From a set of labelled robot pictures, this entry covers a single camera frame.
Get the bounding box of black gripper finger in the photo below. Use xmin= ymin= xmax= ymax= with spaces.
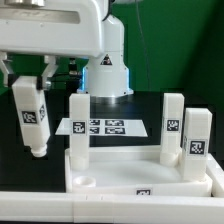
xmin=0 ymin=51 xmax=16 ymax=87
xmin=37 ymin=55 xmax=59 ymax=90

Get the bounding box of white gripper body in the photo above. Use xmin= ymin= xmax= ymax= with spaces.
xmin=0 ymin=0 xmax=109 ymax=57

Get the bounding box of white desk top tray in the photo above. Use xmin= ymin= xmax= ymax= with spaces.
xmin=65 ymin=146 xmax=212 ymax=197

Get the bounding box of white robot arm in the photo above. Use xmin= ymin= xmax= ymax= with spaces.
xmin=0 ymin=0 xmax=133 ymax=103

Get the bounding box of black cable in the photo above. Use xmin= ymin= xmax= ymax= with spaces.
xmin=53 ymin=71 xmax=83 ymax=82

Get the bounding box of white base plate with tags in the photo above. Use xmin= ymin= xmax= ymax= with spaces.
xmin=56 ymin=118 xmax=147 ymax=137

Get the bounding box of white front fence rail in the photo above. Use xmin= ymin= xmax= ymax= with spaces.
xmin=0 ymin=192 xmax=224 ymax=224

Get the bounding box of white side fence rail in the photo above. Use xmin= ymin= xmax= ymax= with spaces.
xmin=206 ymin=154 xmax=224 ymax=198

